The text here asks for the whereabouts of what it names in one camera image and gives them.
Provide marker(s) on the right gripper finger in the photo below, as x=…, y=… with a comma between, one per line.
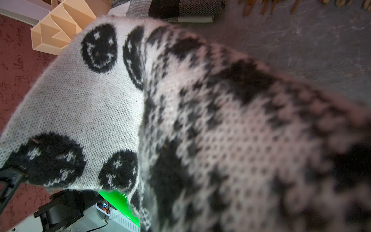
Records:
x=11, y=178

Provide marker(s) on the green plastic basket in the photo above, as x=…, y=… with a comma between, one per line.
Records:
x=120, y=202

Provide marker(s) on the white black smiley scarf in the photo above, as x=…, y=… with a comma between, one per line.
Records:
x=199, y=136

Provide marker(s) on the grey black checked scarf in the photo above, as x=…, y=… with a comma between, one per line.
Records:
x=164, y=9

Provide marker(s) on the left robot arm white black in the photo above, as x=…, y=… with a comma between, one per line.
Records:
x=65, y=208

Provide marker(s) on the beige wooden file organizer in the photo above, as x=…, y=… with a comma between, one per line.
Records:
x=66, y=19

